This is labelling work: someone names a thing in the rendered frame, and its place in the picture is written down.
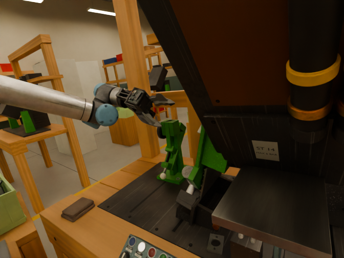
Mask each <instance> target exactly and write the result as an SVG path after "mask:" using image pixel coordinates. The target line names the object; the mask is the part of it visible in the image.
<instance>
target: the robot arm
mask: <svg viewBox="0 0 344 258"><path fill-rule="evenodd" d="M94 96H95V98H94V100H93V101H92V100H89V99H85V98H81V97H78V96H74V95H71V94H67V93H64V92H60V91H56V90H53V89H49V88H45V87H42V86H39V85H35V84H32V83H28V82H25V81H21V80H17V79H14V78H10V77H7V76H3V75H0V103H2V104H6V105H11V106H16V107H19V108H24V109H29V110H34V111H38V112H43V113H48V114H53V115H57V116H62V117H67V118H72V119H77V120H81V121H82V122H83V123H85V124H86V125H88V126H90V127H92V128H94V129H99V127H100V126H101V125H102V126H111V125H113V124H115V123H116V122H117V120H118V116H119V115H118V111H117V109H116V108H115V107H114V106H113V105H115V106H118V107H120V108H129V109H130V110H132V111H133V112H134V113H135V114H136V115H137V116H138V118H139V119H140V120H141V121H142V122H143V123H146V124H148V125H152V126H155V127H162V125H161V124H160V123H159V122H157V121H156V120H155V119H153V118H154V116H155V114H156V113H155V112H154V111H152V110H151V108H152V107H153V103H154V104H155V106H160V105H170V106H172V105H174V104H175V102H173V101H172V100H170V99H167V98H165V97H164V96H163V95H162V94H161V93H157V94H156V95H155V96H149V95H148V93H147V92H146V91H145V90H143V89H139V88H135V87H134V88H133V90H132V91H128V90H126V88H119V87H116V86H113V85H111V84H108V83H99V84H97V85H96V86H95V87H94Z"/></svg>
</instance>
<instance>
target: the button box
mask: <svg viewBox="0 0 344 258"><path fill-rule="evenodd" d="M131 238H135V243H134V245H133V246H130V245H129V241H130V239H131ZM140 243H144V244H145V248H144V250H143V251H139V249H138V246H139V244H140ZM151 248H154V249H155V255H154V256H153V257H149V255H148V251H149V250H150V249H151ZM122 252H127V253H128V258H159V257H160V255H162V254H165V255H166V258H177V257H175V256H174V255H172V254H170V253H168V252H166V251H164V250H162V249H160V248H158V247H157V246H155V245H153V244H151V243H149V242H147V241H145V240H143V239H142V238H139V237H137V236H135V235H132V234H130V235H129V236H128V238H127V240H126V243H125V245H124V247H123V249H122V251H121V253H122Z"/></svg>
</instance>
